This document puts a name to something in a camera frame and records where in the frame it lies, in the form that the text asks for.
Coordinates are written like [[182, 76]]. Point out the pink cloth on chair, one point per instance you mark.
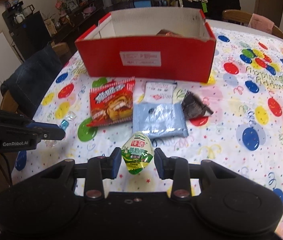
[[261, 23]]

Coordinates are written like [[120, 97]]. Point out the red cake snack packet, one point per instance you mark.
[[112, 103]]

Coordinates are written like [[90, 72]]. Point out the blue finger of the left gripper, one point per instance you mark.
[[47, 131]]

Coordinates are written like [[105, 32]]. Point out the light blue snack packet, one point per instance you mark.
[[159, 120]]

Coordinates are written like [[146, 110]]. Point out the brown oreo snack packet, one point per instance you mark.
[[165, 32]]

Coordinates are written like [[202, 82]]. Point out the small clear blue candy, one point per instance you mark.
[[68, 119]]

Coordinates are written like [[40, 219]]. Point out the dark tv cabinet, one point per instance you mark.
[[37, 30]]

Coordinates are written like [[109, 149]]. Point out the balloon pattern tablecloth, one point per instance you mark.
[[245, 133]]

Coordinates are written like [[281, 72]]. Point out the wooden chair right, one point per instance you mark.
[[242, 18]]

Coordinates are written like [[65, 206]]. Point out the white blue milk packet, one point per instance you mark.
[[159, 92]]

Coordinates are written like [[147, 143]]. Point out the blue jeans on chair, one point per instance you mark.
[[31, 79]]

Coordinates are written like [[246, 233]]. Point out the wooden chair left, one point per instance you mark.
[[31, 79]]

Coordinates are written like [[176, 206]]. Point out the wooden chair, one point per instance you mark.
[[242, 18], [31, 79]]

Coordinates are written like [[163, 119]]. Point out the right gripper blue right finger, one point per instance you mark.
[[163, 164]]

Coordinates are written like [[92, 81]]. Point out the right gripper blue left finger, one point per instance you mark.
[[111, 164]]

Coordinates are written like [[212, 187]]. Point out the red white cardboard box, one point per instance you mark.
[[124, 44]]

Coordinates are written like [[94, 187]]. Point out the dark brown candy packet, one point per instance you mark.
[[193, 107]]

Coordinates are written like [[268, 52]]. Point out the green white jelly cup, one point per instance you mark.
[[137, 153]]

